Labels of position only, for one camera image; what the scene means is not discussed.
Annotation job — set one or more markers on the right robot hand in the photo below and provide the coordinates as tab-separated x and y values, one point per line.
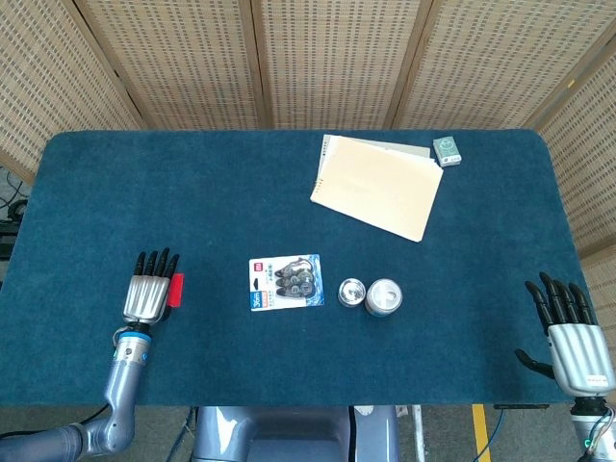
577	356

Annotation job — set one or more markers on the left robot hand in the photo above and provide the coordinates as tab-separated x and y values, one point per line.
144	300

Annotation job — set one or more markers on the small red block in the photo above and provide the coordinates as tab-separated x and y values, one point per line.
177	291

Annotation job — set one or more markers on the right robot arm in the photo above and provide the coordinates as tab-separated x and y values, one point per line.
594	433

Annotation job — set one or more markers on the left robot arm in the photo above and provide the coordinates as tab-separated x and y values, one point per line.
115	385

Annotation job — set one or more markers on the yellow floor tape strip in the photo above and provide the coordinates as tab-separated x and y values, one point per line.
481	433

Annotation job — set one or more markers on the correction tape blister pack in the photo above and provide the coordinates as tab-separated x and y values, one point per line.
269	300

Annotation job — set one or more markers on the black strip under table edge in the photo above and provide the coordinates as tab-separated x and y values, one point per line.
522	406

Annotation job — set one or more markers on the blue table mat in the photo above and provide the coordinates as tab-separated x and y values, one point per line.
289	356

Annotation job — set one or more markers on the white table leg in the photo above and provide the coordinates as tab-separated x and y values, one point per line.
418	433

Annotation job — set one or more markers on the grey blue robot torso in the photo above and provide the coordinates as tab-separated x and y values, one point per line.
279	435

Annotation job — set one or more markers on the small clear paper clip jar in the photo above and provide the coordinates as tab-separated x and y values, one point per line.
351	292

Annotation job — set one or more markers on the small green white box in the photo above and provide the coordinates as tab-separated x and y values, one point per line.
447	151

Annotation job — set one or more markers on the cream paper folder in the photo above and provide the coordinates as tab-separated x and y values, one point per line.
380	187

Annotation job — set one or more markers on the woven rattan folding screen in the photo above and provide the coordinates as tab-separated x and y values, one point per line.
337	58

